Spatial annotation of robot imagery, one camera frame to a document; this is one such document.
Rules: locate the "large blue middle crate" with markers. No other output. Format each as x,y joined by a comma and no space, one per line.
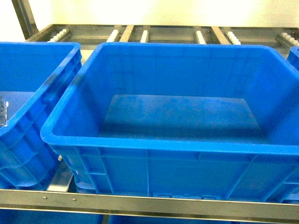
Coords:
181,120

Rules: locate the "blue left crate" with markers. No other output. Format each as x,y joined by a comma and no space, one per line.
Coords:
33,77

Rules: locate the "steel roller rack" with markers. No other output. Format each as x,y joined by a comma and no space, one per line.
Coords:
214,14

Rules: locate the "clear metal object at edge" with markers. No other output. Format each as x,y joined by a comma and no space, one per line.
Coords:
3,111

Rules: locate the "blue right crate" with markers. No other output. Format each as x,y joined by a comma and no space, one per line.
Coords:
293,57

